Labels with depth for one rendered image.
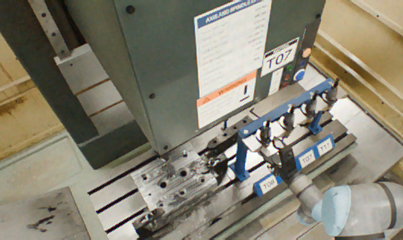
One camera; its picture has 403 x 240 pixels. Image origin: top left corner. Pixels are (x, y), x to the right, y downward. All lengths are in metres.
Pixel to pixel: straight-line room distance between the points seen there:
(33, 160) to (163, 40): 1.72
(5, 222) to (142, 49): 1.44
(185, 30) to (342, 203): 0.54
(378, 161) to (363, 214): 0.98
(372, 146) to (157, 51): 1.46
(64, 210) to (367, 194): 1.44
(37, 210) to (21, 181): 0.32
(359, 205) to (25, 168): 1.80
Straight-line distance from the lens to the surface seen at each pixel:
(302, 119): 1.28
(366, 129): 1.85
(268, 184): 1.43
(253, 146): 1.18
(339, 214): 0.83
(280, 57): 0.77
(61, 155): 2.09
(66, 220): 1.81
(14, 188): 2.12
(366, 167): 1.80
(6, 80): 1.81
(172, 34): 0.52
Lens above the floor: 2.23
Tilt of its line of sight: 55 degrees down
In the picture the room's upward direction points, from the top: 3 degrees counter-clockwise
